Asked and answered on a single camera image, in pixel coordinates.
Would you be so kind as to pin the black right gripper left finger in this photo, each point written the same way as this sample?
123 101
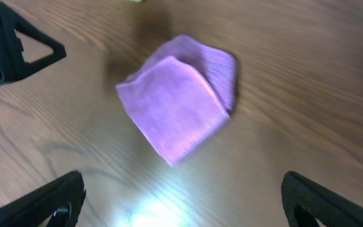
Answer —
59 202

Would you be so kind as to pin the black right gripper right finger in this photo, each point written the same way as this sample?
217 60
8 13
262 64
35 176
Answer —
307 203

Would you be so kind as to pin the purple microfiber cloth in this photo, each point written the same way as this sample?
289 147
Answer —
181 95

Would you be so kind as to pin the folded green cloth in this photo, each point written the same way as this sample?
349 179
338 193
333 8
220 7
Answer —
135 1

